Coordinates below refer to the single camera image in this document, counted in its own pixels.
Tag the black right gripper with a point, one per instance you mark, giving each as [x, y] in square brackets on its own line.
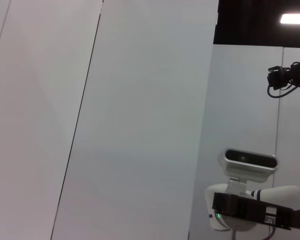
[240, 207]

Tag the black external camera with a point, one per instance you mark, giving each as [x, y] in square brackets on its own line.
[277, 77]

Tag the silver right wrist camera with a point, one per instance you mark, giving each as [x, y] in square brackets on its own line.
[247, 170]

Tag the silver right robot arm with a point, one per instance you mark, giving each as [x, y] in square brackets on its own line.
[280, 192]

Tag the ceiling light panel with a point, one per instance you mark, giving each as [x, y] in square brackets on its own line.
[295, 19]

